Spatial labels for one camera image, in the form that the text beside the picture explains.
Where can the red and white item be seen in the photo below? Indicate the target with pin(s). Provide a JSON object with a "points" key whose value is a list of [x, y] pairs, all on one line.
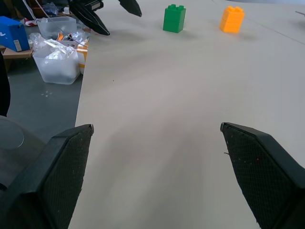
{"points": [[29, 22]]}

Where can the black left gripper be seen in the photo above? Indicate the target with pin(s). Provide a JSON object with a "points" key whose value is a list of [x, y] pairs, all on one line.
{"points": [[88, 3]]}

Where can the empty translucent plastic bin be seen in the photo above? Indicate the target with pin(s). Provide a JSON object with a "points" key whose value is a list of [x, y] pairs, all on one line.
{"points": [[56, 25]]}

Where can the blue cardboard box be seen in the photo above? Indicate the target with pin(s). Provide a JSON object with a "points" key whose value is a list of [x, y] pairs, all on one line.
{"points": [[12, 32]]}

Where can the yellow toy building block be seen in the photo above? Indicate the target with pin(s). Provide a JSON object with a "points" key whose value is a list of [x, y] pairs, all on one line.
{"points": [[231, 20]]}

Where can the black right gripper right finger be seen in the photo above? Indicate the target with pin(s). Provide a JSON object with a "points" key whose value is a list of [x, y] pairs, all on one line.
{"points": [[264, 176]]}

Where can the brown cardboard box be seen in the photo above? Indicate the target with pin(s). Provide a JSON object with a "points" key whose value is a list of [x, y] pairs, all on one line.
{"points": [[14, 56]]}

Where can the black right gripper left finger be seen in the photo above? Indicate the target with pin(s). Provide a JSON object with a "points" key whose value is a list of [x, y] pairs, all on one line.
{"points": [[50, 181]]}

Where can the green toy building block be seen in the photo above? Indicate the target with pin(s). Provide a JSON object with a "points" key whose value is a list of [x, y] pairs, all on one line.
{"points": [[174, 19]]}

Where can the translucent bin with plastic bags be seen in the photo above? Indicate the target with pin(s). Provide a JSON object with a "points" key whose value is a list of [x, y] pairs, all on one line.
{"points": [[57, 68]]}

